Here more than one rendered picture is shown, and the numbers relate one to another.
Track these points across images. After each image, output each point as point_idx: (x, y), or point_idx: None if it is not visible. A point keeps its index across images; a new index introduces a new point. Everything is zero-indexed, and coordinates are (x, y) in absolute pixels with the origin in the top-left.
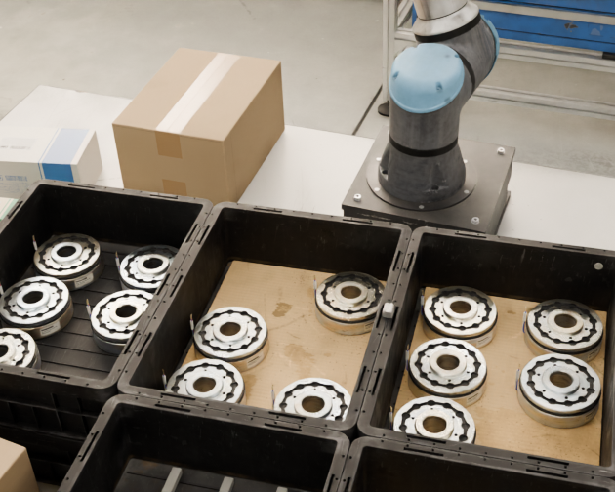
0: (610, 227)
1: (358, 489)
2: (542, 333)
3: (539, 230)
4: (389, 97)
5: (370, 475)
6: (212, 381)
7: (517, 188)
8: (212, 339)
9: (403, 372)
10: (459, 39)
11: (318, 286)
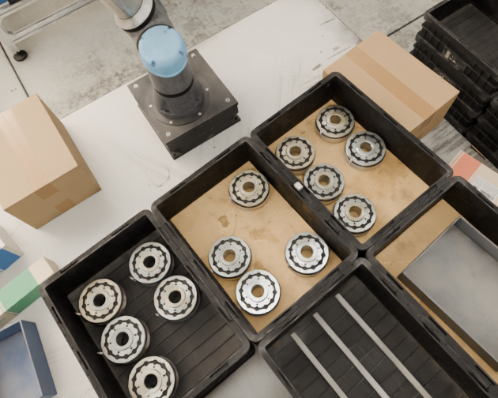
0: (254, 53)
1: None
2: (333, 133)
3: (233, 78)
4: (152, 75)
5: None
6: (256, 285)
7: None
8: (228, 267)
9: None
10: (154, 16)
11: (232, 197)
